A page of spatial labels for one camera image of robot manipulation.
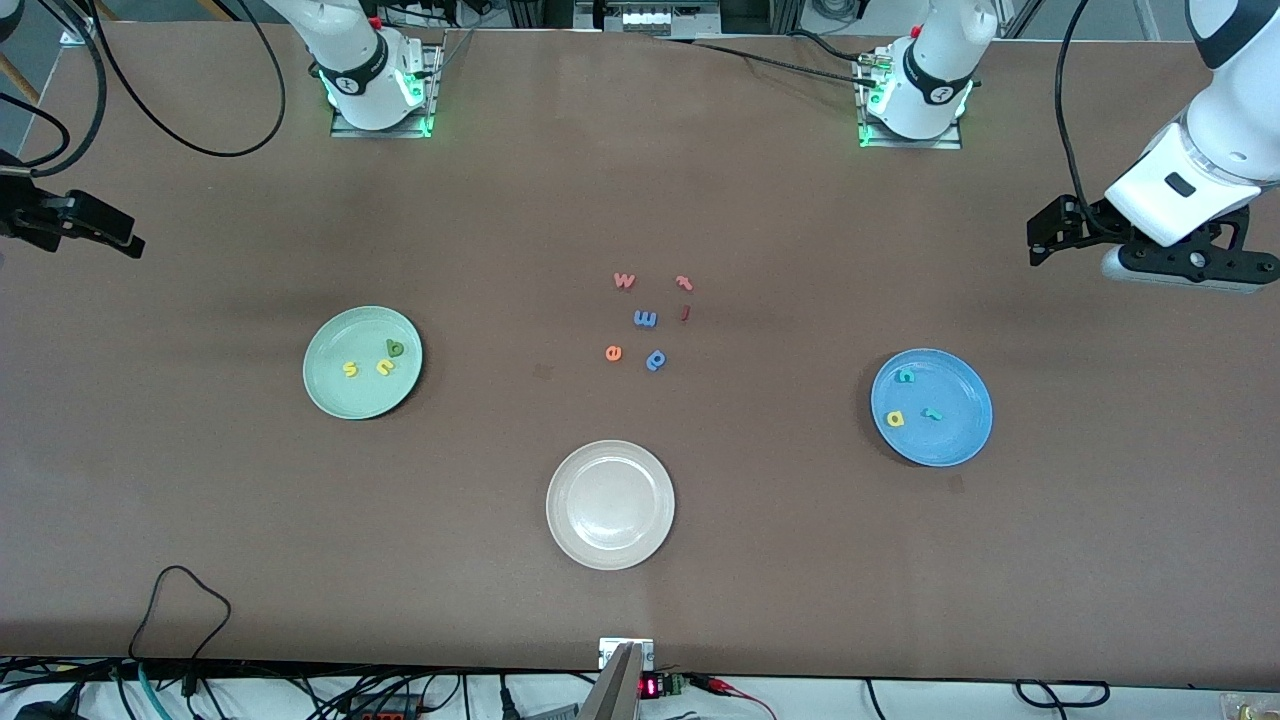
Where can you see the green terminal block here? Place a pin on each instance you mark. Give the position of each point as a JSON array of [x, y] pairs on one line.
[[675, 685]]

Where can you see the grey electronics box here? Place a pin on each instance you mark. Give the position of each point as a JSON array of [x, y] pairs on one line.
[[645, 18]]

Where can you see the blue letter p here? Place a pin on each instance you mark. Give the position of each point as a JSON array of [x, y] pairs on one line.
[[652, 364]]

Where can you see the green plate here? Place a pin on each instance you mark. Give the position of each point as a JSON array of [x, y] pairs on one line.
[[350, 330]]

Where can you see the white plate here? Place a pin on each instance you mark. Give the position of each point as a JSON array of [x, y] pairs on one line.
[[610, 505]]

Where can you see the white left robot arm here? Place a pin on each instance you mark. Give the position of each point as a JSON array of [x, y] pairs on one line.
[[940, 60]]

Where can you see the grey camera stand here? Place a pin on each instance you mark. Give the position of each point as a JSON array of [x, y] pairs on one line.
[[615, 695]]

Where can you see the orange wooden stick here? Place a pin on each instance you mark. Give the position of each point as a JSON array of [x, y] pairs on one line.
[[15, 75]]

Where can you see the blue letter m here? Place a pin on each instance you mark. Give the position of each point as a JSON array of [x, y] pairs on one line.
[[645, 319]]

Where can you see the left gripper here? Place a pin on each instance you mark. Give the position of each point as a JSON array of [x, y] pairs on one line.
[[1083, 222]]

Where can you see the blue plate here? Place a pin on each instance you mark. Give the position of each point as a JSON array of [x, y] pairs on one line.
[[950, 440]]

